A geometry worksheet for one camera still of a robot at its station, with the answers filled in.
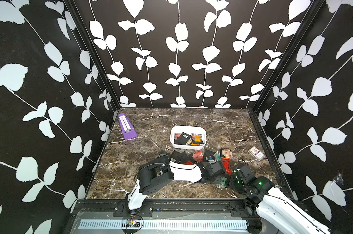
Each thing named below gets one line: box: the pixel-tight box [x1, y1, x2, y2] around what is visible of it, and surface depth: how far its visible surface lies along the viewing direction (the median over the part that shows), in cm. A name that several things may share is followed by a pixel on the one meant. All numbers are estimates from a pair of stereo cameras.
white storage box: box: [169, 125, 208, 150], surface depth 103 cm
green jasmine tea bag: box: [213, 150, 222, 162], surface depth 95 cm
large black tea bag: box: [170, 150, 195, 165], surface depth 95 cm
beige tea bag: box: [221, 148, 234, 158], surface depth 97 cm
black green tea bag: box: [220, 176, 227, 187], surface depth 84 cm
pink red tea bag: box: [192, 150, 204, 163], surface depth 95 cm
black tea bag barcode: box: [203, 149, 216, 163], surface depth 97 cm
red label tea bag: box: [174, 132, 182, 140], surface depth 105 cm
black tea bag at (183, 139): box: [173, 131, 193, 145], surface depth 102 cm
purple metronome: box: [117, 113, 138, 141], surface depth 100 cm
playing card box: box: [247, 146, 266, 162], surface depth 95 cm
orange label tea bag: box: [194, 133, 202, 143], surface depth 103 cm
